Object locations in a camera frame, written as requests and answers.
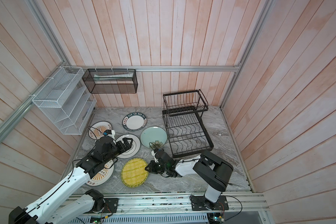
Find black mesh wall basket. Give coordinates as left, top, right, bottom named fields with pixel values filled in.
left=82, top=68, right=138, bottom=94

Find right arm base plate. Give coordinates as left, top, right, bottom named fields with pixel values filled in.
left=189, top=195, right=229, bottom=211

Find aluminium mounting rail base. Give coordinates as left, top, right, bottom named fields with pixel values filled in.
left=58, top=192, right=269, bottom=224

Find white plate green lettered rim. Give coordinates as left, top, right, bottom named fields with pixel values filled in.
left=122, top=112, right=147, bottom=132

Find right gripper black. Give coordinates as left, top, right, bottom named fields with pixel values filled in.
left=145, top=159, right=169, bottom=173

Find horizontal aluminium frame bar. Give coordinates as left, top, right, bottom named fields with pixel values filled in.
left=78, top=65, right=240, bottom=72

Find white plate dark rim characters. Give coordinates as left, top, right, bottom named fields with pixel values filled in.
left=117, top=134, right=141, bottom=159

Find far orange sunburst plate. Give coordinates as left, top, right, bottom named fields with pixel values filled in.
left=88, top=121, right=112, bottom=140

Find mint green flower plate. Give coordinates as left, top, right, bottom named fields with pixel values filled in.
left=140, top=127, right=168, bottom=147

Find black two-tier dish rack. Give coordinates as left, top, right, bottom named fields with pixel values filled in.
left=162, top=90, right=214, bottom=158

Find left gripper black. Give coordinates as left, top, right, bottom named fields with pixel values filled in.
left=103, top=137, right=133, bottom=163

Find white wire mesh shelf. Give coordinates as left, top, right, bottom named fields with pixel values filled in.
left=33, top=66, right=97, bottom=135

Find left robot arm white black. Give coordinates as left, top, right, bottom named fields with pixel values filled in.
left=8, top=136, right=133, bottom=224

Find orange sunburst plate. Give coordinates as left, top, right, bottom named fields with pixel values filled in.
left=86, top=160, right=114, bottom=187
left=88, top=121, right=112, bottom=140

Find yellow woven round plate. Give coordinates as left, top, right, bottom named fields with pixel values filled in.
left=120, top=158, right=148, bottom=188

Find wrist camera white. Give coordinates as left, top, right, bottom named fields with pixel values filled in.
left=103, top=129, right=115, bottom=140
left=152, top=149, right=164, bottom=163

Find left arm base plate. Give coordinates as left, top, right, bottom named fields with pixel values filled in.
left=101, top=198, right=119, bottom=214

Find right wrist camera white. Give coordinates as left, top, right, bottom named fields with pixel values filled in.
left=152, top=149, right=164, bottom=163

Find left aluminium frame bar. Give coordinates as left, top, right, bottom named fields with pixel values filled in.
left=0, top=61, right=69, bottom=144

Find right aluminium frame post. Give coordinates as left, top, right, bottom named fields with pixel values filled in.
left=219, top=1, right=276, bottom=110

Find near orange sunburst plate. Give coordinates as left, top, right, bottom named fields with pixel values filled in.
left=86, top=160, right=114, bottom=187

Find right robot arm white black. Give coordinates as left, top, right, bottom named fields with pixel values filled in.
left=145, top=149, right=233, bottom=211

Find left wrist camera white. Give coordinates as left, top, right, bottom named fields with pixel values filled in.
left=103, top=129, right=115, bottom=140

